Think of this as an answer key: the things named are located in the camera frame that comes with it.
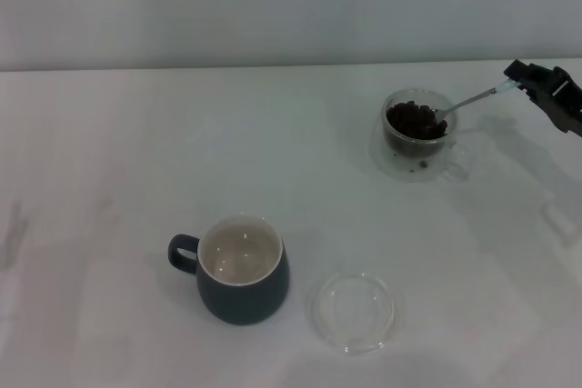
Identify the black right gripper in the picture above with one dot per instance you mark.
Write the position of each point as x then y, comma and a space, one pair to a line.
561, 97

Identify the dark blue ceramic mug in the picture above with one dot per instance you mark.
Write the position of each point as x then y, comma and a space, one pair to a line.
245, 301

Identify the pile of coffee beans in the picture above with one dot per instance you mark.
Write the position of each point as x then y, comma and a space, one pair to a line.
411, 122

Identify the clear glass saucer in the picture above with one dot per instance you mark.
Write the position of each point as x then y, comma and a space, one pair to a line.
354, 311

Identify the double-wall glass cup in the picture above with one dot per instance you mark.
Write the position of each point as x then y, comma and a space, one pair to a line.
391, 161

